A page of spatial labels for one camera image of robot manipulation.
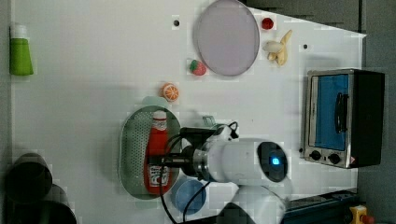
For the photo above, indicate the toy orange half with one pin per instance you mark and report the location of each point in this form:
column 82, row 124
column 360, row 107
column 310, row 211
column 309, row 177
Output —
column 170, row 92

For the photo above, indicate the green oval metal strainer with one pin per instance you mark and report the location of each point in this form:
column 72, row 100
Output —
column 134, row 137

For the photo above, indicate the green metal cup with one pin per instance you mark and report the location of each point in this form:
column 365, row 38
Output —
column 210, row 122

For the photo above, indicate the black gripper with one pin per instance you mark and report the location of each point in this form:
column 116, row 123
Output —
column 182, row 160

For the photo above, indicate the red plush ketchup bottle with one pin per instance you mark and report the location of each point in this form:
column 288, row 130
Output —
column 155, row 178

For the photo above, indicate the yellow red clamp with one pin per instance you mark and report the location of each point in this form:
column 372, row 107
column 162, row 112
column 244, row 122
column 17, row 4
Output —
column 360, row 216

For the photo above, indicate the silver toaster oven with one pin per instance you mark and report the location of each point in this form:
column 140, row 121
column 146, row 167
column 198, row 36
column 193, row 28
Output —
column 344, row 113

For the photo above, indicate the blue bowl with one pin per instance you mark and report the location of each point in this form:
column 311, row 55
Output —
column 182, row 195

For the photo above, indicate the round grey plate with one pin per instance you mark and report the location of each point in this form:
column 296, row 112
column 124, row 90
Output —
column 227, row 37

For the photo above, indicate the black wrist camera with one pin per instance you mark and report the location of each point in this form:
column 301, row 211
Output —
column 196, row 136

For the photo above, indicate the green bottle white cap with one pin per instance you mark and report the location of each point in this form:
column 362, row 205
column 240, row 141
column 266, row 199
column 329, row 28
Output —
column 20, row 63

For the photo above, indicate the small red toy fruit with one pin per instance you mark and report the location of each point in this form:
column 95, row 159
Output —
column 267, row 24

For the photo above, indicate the peeled toy banana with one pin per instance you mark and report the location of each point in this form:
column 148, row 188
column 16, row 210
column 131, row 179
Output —
column 277, row 51

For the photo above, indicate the dark cylinder container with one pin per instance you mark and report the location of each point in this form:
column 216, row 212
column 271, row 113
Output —
column 29, row 179

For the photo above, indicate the red toy strawberry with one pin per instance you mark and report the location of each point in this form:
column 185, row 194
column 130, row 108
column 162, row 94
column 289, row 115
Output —
column 197, row 68

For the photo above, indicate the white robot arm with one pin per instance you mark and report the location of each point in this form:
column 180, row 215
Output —
column 257, row 167

